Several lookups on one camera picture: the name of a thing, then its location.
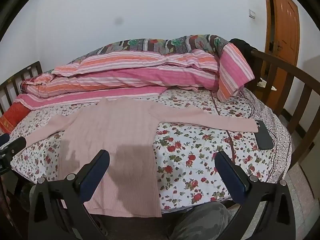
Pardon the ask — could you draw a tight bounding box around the pink knit sweater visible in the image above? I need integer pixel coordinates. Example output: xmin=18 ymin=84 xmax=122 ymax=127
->
xmin=26 ymin=98 xmax=258 ymax=217

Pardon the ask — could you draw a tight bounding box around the red pillow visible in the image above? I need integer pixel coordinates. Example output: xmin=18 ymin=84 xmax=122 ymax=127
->
xmin=0 ymin=102 xmax=31 ymax=134

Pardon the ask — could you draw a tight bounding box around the dark wooden headboard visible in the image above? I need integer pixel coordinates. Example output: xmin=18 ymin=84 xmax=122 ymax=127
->
xmin=1 ymin=61 xmax=42 ymax=115

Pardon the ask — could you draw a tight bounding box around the camouflage trouser leg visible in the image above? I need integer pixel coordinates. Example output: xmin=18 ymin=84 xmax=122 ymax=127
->
xmin=169 ymin=202 xmax=231 ymax=239

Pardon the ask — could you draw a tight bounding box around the black smartphone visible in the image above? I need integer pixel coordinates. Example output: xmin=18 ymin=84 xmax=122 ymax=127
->
xmin=254 ymin=120 xmax=274 ymax=150

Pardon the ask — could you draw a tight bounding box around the pink striped quilt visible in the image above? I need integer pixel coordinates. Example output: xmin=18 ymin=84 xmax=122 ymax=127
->
xmin=16 ymin=43 xmax=254 ymax=110

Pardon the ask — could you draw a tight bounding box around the floral bed sheet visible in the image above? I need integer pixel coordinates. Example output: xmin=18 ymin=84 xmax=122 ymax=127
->
xmin=9 ymin=89 xmax=292 ymax=212

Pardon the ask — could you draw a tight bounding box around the black garment on footboard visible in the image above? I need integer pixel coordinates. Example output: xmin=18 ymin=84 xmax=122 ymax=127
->
xmin=230 ymin=38 xmax=256 ymax=56

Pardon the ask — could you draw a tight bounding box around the orange wooden door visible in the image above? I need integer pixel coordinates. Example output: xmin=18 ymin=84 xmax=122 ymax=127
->
xmin=262 ymin=0 xmax=301 ymax=111

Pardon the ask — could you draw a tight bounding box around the multicolour patterned blanket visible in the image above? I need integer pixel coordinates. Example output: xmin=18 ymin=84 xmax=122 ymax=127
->
xmin=71 ymin=34 xmax=229 ymax=63

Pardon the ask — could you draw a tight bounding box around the white wall switch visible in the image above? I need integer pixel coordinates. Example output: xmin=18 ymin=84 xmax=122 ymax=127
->
xmin=249 ymin=9 xmax=255 ymax=20

